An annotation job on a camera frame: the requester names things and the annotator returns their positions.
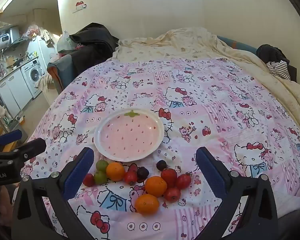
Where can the dark purple plum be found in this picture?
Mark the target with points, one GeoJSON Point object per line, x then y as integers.
{"type": "Point", "coordinates": [142, 173]}
{"type": "Point", "coordinates": [161, 165]}

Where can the cream duvet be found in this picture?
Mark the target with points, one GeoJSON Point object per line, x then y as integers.
{"type": "Point", "coordinates": [170, 45]}

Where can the white refrigerator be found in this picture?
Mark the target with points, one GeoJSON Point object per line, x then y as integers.
{"type": "Point", "coordinates": [42, 50]}

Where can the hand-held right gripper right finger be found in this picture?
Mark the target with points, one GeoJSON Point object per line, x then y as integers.
{"type": "Point", "coordinates": [211, 173]}

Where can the pink printed blanket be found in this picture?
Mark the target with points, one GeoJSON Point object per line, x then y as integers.
{"type": "Point", "coordinates": [202, 120]}

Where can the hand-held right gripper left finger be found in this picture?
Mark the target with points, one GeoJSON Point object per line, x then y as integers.
{"type": "Point", "coordinates": [78, 173]}

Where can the white plastic bag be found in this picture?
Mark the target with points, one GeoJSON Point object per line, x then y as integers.
{"type": "Point", "coordinates": [63, 41]}

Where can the striped black white garment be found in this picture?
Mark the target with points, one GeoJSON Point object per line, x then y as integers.
{"type": "Point", "coordinates": [280, 68]}

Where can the cream cloth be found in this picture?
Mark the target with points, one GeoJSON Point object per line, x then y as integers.
{"type": "Point", "coordinates": [45, 82]}

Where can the black clothing pile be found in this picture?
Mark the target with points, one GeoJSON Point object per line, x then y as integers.
{"type": "Point", "coordinates": [92, 37]}

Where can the orange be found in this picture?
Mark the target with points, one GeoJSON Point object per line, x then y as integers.
{"type": "Point", "coordinates": [147, 204]}
{"type": "Point", "coordinates": [115, 171]}
{"type": "Point", "coordinates": [155, 186]}

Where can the red wall decoration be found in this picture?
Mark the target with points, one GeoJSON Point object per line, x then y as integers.
{"type": "Point", "coordinates": [79, 5]}

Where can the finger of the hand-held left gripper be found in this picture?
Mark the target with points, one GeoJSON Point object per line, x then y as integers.
{"type": "Point", "coordinates": [32, 146]}
{"type": "Point", "coordinates": [8, 137]}

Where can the white washing machine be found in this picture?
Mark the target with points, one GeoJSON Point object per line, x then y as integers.
{"type": "Point", "coordinates": [32, 76]}

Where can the blue pillow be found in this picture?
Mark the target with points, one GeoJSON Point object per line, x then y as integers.
{"type": "Point", "coordinates": [240, 45]}

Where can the green lime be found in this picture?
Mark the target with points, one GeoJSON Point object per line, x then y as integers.
{"type": "Point", "coordinates": [100, 178]}
{"type": "Point", "coordinates": [101, 165]}

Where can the white kitchen cabinet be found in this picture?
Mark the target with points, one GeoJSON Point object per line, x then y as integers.
{"type": "Point", "coordinates": [13, 90]}

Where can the pink strawberry-shaped plate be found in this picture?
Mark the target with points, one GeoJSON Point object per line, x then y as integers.
{"type": "Point", "coordinates": [130, 135]}

